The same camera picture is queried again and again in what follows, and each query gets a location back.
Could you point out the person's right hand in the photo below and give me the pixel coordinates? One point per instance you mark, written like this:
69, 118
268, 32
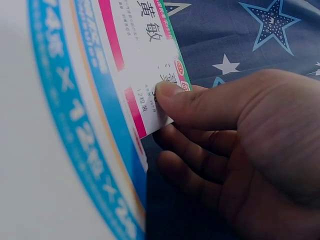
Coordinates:
270, 140

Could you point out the white pink striped medicine box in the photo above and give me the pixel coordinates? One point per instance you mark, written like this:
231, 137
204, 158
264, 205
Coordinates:
142, 50

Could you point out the white blue printed package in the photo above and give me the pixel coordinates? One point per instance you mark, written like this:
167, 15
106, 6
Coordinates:
37, 130

